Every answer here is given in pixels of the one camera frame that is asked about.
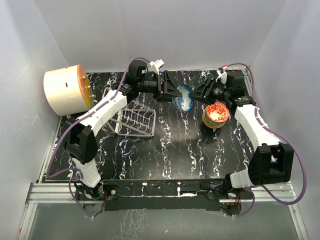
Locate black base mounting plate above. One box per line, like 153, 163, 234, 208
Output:
74, 178, 253, 212

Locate orange leaf pattern bowl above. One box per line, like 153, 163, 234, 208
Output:
204, 122, 225, 126

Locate green sprig pattern bowl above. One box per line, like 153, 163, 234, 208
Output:
202, 118, 226, 125

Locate yellow sun pattern bowl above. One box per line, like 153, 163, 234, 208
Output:
206, 125, 224, 129

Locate red flower striped bowl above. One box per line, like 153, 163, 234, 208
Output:
204, 101, 230, 121

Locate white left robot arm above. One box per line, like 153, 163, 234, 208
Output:
62, 57, 182, 200

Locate blue rose pattern bowl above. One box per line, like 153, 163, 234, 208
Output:
172, 84, 194, 113

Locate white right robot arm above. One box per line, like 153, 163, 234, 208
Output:
190, 65, 294, 199

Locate light green checkered bowl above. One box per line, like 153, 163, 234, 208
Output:
202, 114, 228, 124

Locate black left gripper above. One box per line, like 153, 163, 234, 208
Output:
137, 71, 182, 103

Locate white wire dish rack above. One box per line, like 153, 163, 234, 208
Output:
103, 100, 156, 138

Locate white cylinder with orange lid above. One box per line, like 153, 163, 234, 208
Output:
43, 64, 94, 117

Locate aluminium frame rail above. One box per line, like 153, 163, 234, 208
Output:
17, 182, 309, 240

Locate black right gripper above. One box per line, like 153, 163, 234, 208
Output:
189, 76, 231, 105

